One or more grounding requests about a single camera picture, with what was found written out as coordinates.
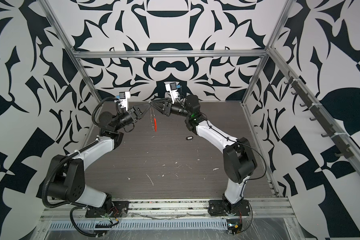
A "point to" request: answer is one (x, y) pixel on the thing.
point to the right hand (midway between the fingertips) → (152, 104)
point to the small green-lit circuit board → (234, 226)
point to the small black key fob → (189, 137)
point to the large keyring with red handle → (152, 116)
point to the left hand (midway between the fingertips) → (151, 102)
